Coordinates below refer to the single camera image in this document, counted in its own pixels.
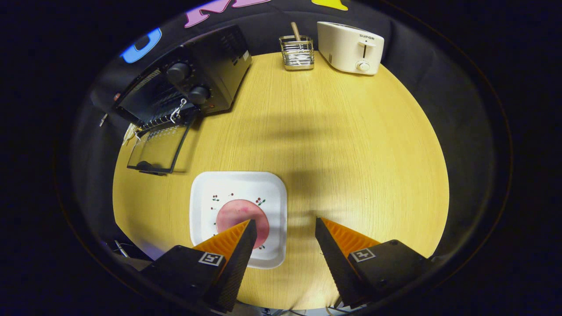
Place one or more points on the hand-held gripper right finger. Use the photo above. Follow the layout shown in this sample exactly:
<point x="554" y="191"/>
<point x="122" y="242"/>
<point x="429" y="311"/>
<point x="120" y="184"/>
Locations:
<point x="336" y="263"/>

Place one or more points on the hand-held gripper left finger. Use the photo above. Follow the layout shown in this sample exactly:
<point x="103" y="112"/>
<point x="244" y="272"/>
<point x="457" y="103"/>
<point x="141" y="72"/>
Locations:
<point x="239" y="263"/>

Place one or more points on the pink ham slice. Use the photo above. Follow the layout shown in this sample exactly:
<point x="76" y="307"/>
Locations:
<point x="239" y="213"/>

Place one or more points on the white square plate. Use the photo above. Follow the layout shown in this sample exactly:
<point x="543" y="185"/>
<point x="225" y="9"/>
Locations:
<point x="237" y="186"/>

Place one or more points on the black toaster oven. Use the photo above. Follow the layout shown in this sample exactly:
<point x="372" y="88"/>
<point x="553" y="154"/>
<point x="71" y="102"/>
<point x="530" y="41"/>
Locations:
<point x="224" y="66"/>

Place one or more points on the cream bread toaster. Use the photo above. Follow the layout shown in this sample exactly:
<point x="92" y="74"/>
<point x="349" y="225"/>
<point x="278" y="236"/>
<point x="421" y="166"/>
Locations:
<point x="347" y="48"/>

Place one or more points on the wooden stick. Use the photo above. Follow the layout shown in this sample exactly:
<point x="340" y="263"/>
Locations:
<point x="296" y="30"/>

